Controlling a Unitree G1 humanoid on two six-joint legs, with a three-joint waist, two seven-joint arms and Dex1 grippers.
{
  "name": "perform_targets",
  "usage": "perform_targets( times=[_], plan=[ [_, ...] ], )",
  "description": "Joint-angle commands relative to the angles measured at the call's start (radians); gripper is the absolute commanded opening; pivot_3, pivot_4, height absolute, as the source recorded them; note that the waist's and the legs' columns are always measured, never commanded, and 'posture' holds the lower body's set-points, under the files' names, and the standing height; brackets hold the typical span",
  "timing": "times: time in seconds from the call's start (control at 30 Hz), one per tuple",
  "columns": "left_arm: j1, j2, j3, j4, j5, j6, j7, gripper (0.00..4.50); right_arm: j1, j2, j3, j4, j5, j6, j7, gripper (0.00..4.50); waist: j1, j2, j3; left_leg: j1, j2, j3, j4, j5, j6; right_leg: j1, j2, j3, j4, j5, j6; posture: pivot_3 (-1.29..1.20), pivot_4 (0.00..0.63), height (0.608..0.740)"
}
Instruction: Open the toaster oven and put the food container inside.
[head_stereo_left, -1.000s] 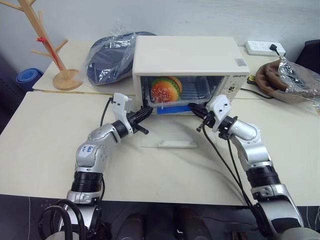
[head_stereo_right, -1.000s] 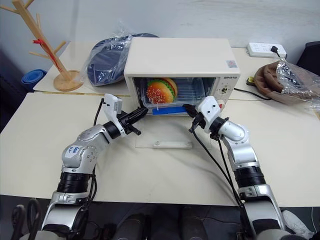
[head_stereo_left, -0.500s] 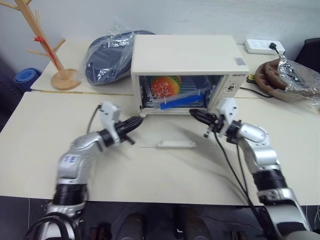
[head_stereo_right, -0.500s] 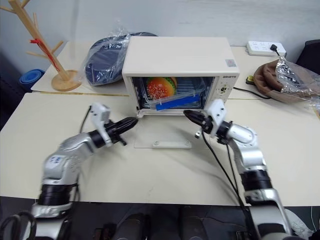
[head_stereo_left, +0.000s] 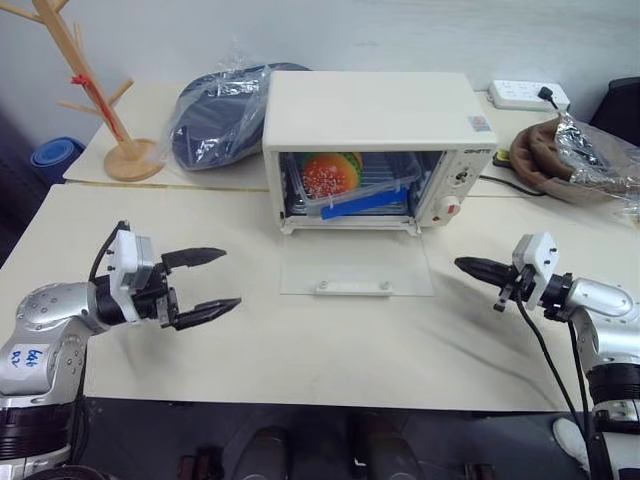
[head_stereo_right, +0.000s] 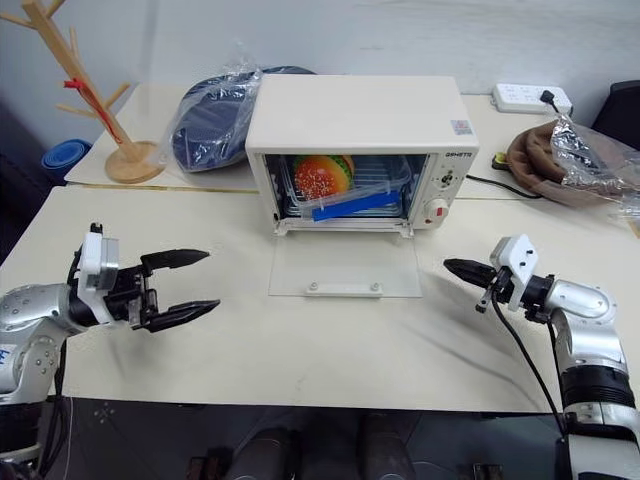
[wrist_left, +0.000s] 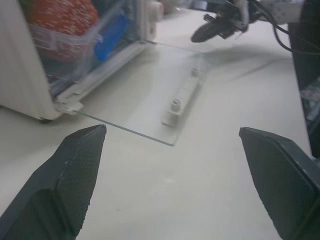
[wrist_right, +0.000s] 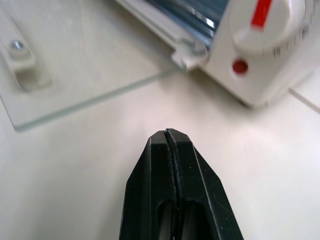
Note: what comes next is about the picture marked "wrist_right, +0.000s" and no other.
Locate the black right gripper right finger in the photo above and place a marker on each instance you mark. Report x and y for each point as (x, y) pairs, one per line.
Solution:
(200, 180)

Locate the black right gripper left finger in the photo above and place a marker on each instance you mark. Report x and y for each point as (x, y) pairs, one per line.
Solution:
(150, 180)

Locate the glass toaster oven door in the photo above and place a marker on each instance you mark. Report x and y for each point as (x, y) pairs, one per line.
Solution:
(82, 62)

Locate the white toaster oven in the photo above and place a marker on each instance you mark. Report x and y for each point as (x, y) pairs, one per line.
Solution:
(255, 50)

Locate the white timer knob red stripe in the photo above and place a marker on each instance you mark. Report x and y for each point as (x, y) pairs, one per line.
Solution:
(265, 22)

